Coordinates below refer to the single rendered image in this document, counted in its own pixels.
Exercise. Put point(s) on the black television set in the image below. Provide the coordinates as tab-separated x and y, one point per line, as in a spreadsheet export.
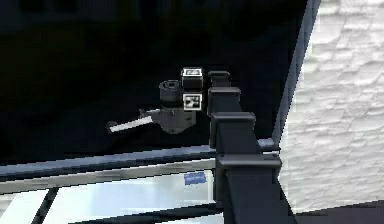
83	66

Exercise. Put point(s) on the glass television stand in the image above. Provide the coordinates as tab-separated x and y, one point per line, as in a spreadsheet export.
126	195

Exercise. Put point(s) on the blue credit card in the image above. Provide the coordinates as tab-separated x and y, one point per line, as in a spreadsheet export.
195	178

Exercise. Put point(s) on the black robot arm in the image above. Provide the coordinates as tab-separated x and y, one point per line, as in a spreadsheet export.
246	193

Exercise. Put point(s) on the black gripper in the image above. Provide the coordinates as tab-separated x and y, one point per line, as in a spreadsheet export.
173	120

